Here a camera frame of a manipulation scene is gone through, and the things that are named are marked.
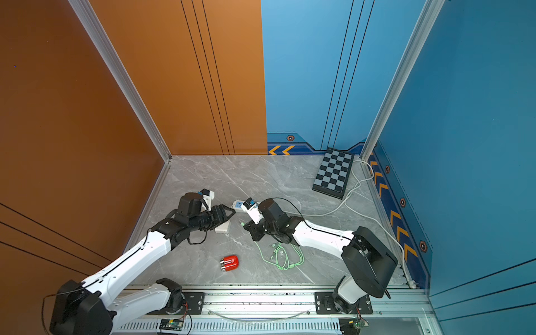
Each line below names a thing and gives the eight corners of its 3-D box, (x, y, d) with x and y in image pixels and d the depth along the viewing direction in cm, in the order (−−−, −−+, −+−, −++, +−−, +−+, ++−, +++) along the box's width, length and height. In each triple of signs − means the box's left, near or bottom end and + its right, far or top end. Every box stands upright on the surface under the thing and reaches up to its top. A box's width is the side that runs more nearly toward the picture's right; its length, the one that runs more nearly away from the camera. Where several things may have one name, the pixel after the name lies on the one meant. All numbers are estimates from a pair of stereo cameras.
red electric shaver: (222, 273, 82) (220, 270, 79) (221, 261, 85) (219, 258, 82) (240, 267, 83) (239, 265, 81) (238, 256, 86) (237, 253, 84)
